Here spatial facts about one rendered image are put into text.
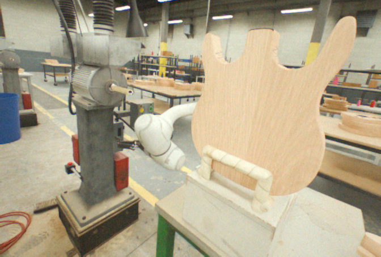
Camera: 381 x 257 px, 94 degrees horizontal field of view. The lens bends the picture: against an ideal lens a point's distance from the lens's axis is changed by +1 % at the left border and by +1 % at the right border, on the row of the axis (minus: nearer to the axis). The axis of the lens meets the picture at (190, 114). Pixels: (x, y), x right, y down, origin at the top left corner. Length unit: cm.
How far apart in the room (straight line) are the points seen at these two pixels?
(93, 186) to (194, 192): 119
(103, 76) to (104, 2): 40
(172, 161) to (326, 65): 60
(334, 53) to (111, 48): 82
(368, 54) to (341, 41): 1125
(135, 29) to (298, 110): 94
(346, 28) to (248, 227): 47
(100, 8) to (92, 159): 101
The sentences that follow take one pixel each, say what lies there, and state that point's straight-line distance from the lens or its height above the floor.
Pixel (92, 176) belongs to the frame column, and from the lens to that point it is 164.
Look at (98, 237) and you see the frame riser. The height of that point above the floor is 9.
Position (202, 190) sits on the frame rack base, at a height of 108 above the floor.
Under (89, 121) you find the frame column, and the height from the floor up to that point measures 99.
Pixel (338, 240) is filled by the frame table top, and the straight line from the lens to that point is 86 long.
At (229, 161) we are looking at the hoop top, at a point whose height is 120.
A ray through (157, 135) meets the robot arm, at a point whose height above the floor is 117.
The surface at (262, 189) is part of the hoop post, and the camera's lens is 48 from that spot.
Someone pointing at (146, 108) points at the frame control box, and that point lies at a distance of 144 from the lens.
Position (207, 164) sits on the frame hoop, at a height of 116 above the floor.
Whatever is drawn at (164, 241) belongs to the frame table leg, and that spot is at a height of 78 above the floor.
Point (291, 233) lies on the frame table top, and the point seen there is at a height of 93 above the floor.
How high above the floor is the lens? 143
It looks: 15 degrees down
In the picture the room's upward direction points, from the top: 6 degrees clockwise
